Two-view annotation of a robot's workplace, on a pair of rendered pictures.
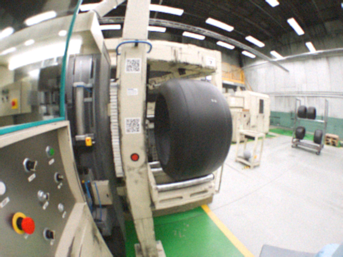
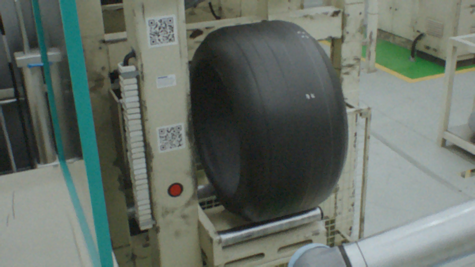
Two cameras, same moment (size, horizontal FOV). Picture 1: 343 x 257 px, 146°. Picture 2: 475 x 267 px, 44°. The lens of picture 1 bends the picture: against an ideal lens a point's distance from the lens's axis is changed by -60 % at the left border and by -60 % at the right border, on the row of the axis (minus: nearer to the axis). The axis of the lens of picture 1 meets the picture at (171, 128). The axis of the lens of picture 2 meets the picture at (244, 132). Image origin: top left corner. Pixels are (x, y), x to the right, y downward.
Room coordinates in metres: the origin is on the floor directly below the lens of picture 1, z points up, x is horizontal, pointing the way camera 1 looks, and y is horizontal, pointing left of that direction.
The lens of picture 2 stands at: (-0.85, 0.11, 1.87)
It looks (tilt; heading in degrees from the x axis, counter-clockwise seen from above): 24 degrees down; 355
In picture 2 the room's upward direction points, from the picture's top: 2 degrees counter-clockwise
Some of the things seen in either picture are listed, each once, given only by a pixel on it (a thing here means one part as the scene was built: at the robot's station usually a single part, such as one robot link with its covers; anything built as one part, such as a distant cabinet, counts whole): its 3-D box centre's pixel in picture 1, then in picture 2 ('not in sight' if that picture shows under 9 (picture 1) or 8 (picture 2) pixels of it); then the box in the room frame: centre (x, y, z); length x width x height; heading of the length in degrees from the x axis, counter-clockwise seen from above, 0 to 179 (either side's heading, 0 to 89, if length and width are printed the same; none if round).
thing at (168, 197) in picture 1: (185, 191); (267, 245); (0.62, -0.08, 0.83); 0.36 x 0.09 x 0.06; 108
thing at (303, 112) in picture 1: (310, 125); not in sight; (2.99, -5.12, 0.96); 1.33 x 0.64 x 1.92; 16
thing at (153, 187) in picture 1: (149, 175); (195, 217); (0.70, 0.13, 0.90); 0.40 x 0.03 x 0.10; 18
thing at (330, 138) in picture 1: (331, 139); not in sight; (3.20, -8.42, 0.22); 1.27 x 0.90 x 0.44; 108
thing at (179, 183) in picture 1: (186, 182); (269, 225); (0.63, -0.08, 0.90); 0.35 x 0.05 x 0.05; 108
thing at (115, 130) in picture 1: (116, 131); (137, 149); (0.61, 0.27, 1.19); 0.05 x 0.04 x 0.48; 18
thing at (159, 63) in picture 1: (179, 60); not in sight; (1.08, -0.07, 1.71); 0.61 x 0.25 x 0.15; 108
